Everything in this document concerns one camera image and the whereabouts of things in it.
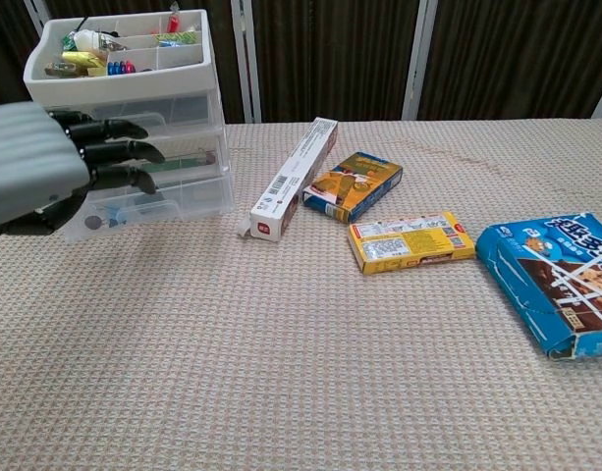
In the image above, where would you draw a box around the left black grey robot hand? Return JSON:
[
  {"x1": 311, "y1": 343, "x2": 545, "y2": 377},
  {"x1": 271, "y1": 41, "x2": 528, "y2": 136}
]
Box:
[{"x1": 0, "y1": 100, "x2": 167, "y2": 240}]

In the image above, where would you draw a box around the white plastic drawer organizer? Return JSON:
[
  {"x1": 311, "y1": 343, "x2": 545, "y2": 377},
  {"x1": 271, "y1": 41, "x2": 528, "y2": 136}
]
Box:
[{"x1": 23, "y1": 8, "x2": 237, "y2": 217}]

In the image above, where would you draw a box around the clear plastic drawer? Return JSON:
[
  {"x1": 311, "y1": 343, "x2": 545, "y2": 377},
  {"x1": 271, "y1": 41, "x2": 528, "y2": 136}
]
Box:
[
  {"x1": 44, "y1": 92, "x2": 219, "y2": 146},
  {"x1": 62, "y1": 141, "x2": 237, "y2": 245}
]

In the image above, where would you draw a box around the long white carton box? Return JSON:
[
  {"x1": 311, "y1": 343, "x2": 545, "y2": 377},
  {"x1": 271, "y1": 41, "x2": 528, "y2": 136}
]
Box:
[{"x1": 237, "y1": 116, "x2": 340, "y2": 244}]

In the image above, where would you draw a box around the orange and blue snack box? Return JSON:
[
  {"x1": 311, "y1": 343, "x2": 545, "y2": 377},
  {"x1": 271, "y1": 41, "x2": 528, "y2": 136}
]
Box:
[{"x1": 300, "y1": 150, "x2": 405, "y2": 225}]

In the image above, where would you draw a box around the yellow flat snack box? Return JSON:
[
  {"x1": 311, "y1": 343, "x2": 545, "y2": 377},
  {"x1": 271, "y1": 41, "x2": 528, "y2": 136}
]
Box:
[{"x1": 347, "y1": 210, "x2": 477, "y2": 276}]

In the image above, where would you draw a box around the blue chocolate cookie box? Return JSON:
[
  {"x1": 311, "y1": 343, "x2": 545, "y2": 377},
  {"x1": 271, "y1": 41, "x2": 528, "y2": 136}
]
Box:
[{"x1": 475, "y1": 211, "x2": 602, "y2": 362}]

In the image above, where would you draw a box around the colourful printed candy packet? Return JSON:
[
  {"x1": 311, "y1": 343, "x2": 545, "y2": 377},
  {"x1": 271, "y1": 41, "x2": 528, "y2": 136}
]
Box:
[{"x1": 44, "y1": 62, "x2": 83, "y2": 79}]

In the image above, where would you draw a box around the small blue plastic piece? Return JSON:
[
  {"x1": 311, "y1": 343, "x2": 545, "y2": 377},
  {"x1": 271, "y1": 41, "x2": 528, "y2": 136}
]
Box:
[{"x1": 102, "y1": 206, "x2": 130, "y2": 227}]

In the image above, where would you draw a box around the shiny yellow packet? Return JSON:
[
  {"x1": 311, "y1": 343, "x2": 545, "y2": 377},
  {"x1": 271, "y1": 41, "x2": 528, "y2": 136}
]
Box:
[{"x1": 62, "y1": 51, "x2": 108, "y2": 70}]

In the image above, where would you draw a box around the green flat card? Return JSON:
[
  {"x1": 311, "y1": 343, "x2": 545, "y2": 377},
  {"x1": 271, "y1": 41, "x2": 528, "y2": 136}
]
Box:
[{"x1": 157, "y1": 155, "x2": 208, "y2": 174}]

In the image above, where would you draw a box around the green yellow packet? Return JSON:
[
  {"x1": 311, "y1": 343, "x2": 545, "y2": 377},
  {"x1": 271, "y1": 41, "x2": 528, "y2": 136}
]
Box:
[{"x1": 152, "y1": 29, "x2": 201, "y2": 46}]

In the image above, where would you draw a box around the beige woven tablecloth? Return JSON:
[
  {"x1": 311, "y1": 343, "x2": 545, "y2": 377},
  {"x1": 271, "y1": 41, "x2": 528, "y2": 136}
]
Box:
[{"x1": 0, "y1": 116, "x2": 602, "y2": 471}]

